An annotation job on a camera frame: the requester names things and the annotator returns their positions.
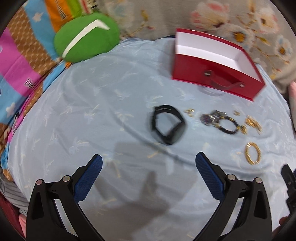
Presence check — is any gold bangle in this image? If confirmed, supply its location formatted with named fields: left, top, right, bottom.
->
left=244, top=142, right=261, bottom=165

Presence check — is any gold chain necklace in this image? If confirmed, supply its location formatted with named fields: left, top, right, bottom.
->
left=240, top=115, right=263, bottom=135

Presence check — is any black bead bracelet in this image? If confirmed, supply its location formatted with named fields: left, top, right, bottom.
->
left=217, top=115, right=243, bottom=135

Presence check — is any small gold earring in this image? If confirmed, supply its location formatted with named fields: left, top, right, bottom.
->
left=184, top=108, right=195, bottom=118

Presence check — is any black smartwatch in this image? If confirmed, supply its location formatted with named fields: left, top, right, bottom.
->
left=151, top=104, right=187, bottom=146

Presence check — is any small gold clasp charm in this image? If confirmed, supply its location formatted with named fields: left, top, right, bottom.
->
left=233, top=110, right=240, bottom=116

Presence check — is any silver wristwatch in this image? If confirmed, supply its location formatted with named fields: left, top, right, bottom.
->
left=200, top=110, right=227, bottom=126

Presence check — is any pink white plush toy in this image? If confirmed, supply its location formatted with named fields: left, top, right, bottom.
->
left=288, top=82, right=296, bottom=130

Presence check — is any colourful cartoon bedsheet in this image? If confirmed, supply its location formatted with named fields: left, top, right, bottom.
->
left=1, top=1, right=104, bottom=169

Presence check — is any red gift box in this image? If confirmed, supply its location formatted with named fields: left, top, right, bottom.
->
left=172, top=28, right=265, bottom=100

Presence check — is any grey floral blanket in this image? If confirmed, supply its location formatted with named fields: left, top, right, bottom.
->
left=98, top=0, right=295, bottom=95

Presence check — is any green round plush pillow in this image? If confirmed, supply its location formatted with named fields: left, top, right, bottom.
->
left=54, top=13, right=120, bottom=63

